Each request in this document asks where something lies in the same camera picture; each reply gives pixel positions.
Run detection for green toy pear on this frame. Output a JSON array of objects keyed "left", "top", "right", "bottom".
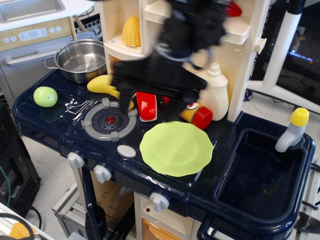
[{"left": 33, "top": 86, "right": 58, "bottom": 108}]

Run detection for red toy cheese wedge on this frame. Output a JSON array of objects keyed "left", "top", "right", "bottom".
[{"left": 136, "top": 91, "right": 158, "bottom": 122}]

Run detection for white metal stand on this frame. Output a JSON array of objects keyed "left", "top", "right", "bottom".
[{"left": 247, "top": 0, "right": 320, "bottom": 114}]

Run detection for yellow toy corn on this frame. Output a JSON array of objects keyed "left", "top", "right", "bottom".
[{"left": 122, "top": 16, "right": 141, "bottom": 47}]

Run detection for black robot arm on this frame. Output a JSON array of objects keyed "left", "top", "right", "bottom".
[{"left": 111, "top": 0, "right": 230, "bottom": 122}]

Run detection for grey right stove knob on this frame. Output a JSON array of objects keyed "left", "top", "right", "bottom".
[{"left": 149, "top": 192, "right": 170, "bottom": 213}]

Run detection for red toy ketchup bottle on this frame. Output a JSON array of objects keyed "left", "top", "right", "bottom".
[{"left": 168, "top": 101, "right": 213, "bottom": 130}]

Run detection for yellow toy banana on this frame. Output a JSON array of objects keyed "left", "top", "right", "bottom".
[{"left": 86, "top": 74, "right": 120, "bottom": 100}]

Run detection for navy toy kitchen counter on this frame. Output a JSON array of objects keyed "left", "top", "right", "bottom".
[{"left": 12, "top": 70, "right": 316, "bottom": 240}]

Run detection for red toy chili pepper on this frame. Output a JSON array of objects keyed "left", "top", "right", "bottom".
[{"left": 225, "top": 0, "right": 243, "bottom": 17}]

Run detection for cream toy kitchen shelf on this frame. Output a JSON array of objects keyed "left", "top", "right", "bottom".
[{"left": 98, "top": 0, "right": 270, "bottom": 122}]

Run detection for light green plastic plate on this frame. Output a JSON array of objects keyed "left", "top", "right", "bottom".
[{"left": 139, "top": 121, "right": 214, "bottom": 177}]

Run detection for black computer case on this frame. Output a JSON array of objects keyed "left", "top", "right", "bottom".
[{"left": 0, "top": 102, "right": 41, "bottom": 217}]

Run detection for grey oval button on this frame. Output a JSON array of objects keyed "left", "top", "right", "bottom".
[{"left": 116, "top": 144, "right": 137, "bottom": 159}]

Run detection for white toy jug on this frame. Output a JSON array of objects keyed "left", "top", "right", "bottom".
[{"left": 197, "top": 62, "right": 229, "bottom": 121}]

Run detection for grey toy stove burner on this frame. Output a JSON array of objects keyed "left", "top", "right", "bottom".
[{"left": 81, "top": 97, "right": 138, "bottom": 142}]

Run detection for grey middle stove knob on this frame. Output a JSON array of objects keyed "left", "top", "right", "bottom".
[{"left": 93, "top": 165, "right": 112, "bottom": 184}]

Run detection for grey stove knob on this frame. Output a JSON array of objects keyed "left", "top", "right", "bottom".
[
  {"left": 67, "top": 152, "right": 85, "bottom": 170},
  {"left": 149, "top": 192, "right": 170, "bottom": 213},
  {"left": 93, "top": 165, "right": 112, "bottom": 184}
]

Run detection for grey yellow toy faucet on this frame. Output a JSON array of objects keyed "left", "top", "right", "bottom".
[{"left": 275, "top": 107, "right": 310, "bottom": 153}]

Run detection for stainless steel pot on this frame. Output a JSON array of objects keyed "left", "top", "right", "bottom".
[{"left": 44, "top": 39, "right": 107, "bottom": 84}]

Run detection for grey left stove knob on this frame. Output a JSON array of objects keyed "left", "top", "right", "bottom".
[{"left": 67, "top": 152, "right": 85, "bottom": 170}]

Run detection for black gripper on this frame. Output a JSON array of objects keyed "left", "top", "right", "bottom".
[{"left": 111, "top": 51, "right": 207, "bottom": 122}]

